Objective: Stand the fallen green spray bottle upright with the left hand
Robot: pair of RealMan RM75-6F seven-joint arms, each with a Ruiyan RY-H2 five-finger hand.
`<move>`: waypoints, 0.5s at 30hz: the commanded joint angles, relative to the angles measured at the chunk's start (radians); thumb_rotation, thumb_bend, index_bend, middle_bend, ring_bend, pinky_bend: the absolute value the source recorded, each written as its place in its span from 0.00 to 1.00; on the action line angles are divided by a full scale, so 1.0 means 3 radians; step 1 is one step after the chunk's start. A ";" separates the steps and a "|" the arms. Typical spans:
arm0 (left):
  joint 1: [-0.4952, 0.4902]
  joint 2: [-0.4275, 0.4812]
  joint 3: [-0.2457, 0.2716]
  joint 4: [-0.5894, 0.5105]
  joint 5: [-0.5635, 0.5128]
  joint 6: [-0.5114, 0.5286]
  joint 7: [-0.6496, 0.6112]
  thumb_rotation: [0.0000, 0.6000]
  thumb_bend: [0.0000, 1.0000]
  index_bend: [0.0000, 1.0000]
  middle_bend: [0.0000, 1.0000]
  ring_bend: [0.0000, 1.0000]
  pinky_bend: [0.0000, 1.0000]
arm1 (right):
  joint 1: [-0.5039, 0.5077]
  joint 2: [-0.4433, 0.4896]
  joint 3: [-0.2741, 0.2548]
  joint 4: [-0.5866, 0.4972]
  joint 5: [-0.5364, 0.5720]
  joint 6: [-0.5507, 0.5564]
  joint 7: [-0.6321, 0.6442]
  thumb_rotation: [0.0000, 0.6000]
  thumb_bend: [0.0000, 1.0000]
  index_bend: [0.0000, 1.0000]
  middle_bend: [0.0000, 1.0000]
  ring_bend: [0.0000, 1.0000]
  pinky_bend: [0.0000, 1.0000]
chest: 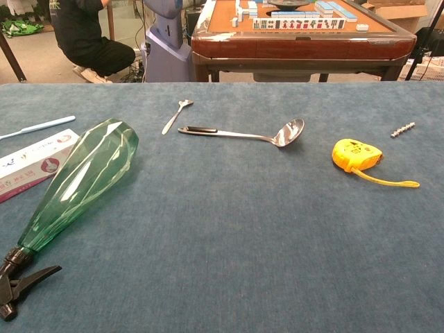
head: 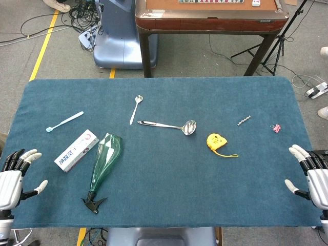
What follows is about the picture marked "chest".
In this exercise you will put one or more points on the small steel spoon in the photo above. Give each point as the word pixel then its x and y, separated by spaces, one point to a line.
pixel 172 119

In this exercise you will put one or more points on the blue felt table cover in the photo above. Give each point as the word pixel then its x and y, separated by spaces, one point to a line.
pixel 243 225

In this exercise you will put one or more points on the steel drill bit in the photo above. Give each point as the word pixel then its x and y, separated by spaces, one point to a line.
pixel 402 130

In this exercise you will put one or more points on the black tripod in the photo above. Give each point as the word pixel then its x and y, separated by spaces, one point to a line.
pixel 421 41

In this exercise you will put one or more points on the light blue toothbrush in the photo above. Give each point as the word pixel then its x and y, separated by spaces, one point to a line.
pixel 45 125

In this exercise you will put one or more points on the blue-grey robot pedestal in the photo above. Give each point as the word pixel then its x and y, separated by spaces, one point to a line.
pixel 163 59

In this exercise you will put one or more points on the yellow tape measure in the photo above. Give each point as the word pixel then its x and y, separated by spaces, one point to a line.
pixel 354 152

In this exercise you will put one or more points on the brown mahjong table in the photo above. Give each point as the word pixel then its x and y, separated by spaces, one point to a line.
pixel 295 46

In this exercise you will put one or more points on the steel ladle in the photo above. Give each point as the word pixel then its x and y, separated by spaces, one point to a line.
pixel 291 132

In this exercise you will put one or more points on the green bag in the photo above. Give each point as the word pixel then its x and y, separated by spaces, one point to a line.
pixel 21 27

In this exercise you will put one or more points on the green spray bottle black trigger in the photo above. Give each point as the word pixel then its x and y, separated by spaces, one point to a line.
pixel 86 173

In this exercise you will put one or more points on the white plastic crate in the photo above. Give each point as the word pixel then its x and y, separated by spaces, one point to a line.
pixel 430 69

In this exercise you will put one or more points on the person in black clothes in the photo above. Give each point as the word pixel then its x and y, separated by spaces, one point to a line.
pixel 86 34

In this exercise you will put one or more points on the white toothpaste box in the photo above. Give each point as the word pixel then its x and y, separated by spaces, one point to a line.
pixel 27 163

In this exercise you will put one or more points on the cardboard box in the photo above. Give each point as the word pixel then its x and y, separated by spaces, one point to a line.
pixel 402 14

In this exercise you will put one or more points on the single white mahjong tile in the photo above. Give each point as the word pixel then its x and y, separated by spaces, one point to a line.
pixel 362 27

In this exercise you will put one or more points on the dark slanted table leg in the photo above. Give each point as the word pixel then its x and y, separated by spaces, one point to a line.
pixel 12 57

